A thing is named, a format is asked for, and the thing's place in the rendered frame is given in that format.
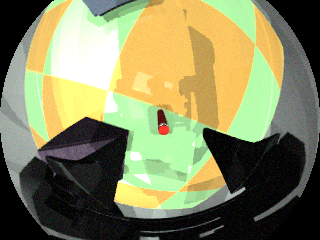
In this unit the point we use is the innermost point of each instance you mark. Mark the red peg with white band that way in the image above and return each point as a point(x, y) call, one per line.
point(162, 124)

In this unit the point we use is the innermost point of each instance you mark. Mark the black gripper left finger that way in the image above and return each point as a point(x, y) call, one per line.
point(98, 173)

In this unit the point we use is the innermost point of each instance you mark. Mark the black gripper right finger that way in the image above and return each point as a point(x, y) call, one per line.
point(237, 158)

